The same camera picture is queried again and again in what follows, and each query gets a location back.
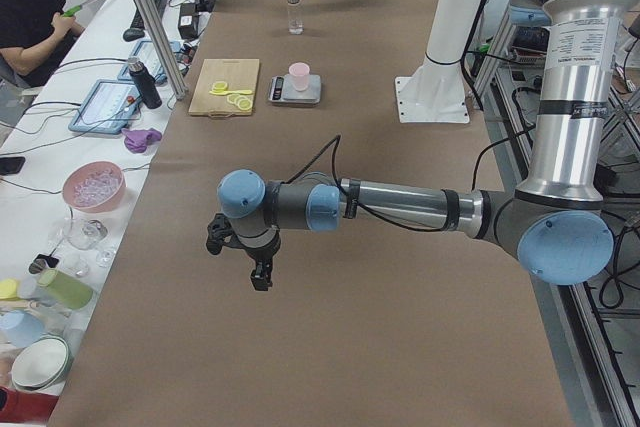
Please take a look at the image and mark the lemon slice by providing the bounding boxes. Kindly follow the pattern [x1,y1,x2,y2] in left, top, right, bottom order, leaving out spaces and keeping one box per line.
[235,98,253,112]
[211,81,228,92]
[226,94,243,104]

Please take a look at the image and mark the yellow plastic knife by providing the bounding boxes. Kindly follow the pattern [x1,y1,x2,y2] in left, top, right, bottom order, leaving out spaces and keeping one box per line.
[208,89,254,96]

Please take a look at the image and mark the silver kitchen scale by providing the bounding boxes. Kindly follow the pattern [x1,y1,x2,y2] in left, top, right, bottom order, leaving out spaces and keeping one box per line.
[268,74,322,106]

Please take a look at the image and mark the clear glass sauce bottle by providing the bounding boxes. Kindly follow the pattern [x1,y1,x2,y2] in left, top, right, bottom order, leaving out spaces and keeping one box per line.
[287,0,304,35]

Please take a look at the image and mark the blue teach pendant near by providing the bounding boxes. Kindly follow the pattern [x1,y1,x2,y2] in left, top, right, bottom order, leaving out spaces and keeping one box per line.
[68,79,141,135]

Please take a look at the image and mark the pink plastic cup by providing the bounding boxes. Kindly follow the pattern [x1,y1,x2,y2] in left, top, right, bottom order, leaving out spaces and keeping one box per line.
[288,62,310,92]

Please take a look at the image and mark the black water bottle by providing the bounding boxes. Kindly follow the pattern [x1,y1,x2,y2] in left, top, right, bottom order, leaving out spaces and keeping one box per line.
[127,56,162,109]

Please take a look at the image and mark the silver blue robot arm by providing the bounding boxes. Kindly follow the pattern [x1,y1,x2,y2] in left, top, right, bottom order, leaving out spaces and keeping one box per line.
[206,0,639,291]

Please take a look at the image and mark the bamboo cutting board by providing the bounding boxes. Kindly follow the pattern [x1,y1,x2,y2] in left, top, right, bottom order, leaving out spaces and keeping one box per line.
[188,59,260,118]

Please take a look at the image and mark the green tumbler cup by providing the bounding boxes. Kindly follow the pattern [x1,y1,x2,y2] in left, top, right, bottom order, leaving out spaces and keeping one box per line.
[37,269,94,310]

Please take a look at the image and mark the yellow cup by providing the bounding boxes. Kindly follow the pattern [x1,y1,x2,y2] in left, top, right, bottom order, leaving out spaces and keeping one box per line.
[0,278,19,301]

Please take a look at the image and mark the white camera post base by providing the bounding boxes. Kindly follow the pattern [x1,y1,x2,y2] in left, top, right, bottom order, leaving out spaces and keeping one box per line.
[395,0,482,124]

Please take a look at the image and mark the pink bowl with ice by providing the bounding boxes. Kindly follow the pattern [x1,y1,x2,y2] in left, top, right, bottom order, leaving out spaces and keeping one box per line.
[62,161,126,213]

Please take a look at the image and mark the black smartphone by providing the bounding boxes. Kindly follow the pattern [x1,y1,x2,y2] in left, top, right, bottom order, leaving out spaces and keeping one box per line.
[0,156,26,177]

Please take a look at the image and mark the white green bowl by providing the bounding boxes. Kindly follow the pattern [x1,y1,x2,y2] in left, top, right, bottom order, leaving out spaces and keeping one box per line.
[11,336,73,391]

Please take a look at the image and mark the clear wine glass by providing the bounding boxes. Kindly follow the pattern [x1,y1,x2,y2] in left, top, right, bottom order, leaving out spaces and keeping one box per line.
[62,219,108,250]

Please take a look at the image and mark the seated person black shirt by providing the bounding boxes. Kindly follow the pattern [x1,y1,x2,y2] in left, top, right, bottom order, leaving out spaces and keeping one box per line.
[1,0,84,87]

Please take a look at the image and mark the purple cloth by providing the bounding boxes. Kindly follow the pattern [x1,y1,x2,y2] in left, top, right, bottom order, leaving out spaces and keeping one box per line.
[121,128,162,153]

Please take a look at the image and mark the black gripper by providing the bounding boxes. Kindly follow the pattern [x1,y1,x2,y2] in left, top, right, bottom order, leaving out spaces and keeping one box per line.
[205,213,281,291]

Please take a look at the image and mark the light blue cup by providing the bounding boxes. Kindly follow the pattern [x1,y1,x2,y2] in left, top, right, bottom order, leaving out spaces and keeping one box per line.
[1,310,45,348]

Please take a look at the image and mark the aluminium frame post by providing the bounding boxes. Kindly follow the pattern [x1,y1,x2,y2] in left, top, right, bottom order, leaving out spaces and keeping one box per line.
[133,0,187,100]

